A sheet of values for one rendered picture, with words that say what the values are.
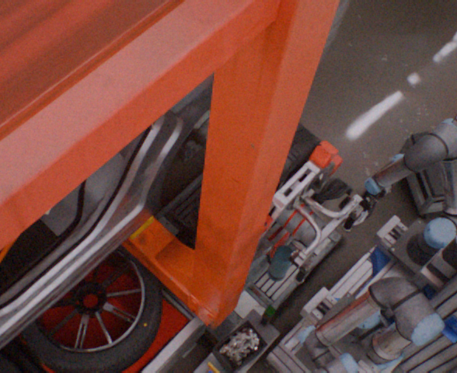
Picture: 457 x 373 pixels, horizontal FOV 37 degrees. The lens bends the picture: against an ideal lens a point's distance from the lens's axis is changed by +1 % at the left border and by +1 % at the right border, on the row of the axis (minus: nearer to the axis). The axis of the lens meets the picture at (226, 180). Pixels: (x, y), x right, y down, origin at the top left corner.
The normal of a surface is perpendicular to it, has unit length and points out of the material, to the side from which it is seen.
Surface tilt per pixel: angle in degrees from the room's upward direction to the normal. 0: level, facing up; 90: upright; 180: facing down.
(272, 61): 90
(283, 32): 90
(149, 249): 0
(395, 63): 0
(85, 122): 0
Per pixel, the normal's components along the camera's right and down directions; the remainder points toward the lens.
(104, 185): -0.04, -0.33
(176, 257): -0.36, -0.73
